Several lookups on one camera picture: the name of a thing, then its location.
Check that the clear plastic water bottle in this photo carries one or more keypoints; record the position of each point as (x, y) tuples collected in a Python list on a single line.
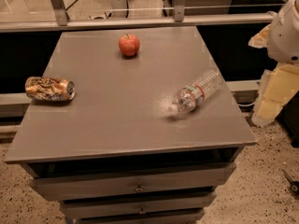
[(195, 93)]

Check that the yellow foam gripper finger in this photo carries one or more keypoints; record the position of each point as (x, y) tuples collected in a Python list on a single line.
[(260, 40), (276, 89)]

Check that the red apple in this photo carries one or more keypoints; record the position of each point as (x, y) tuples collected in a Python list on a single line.
[(129, 45)]

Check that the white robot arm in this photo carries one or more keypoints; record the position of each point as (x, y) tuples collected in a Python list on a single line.
[(283, 36)]

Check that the metal railing frame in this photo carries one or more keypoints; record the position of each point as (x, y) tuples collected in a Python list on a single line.
[(67, 15)]

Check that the crushed patterned soda can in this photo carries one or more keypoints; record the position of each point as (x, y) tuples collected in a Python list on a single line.
[(50, 89)]

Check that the grey drawer cabinet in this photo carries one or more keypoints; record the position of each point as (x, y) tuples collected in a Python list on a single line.
[(114, 155)]

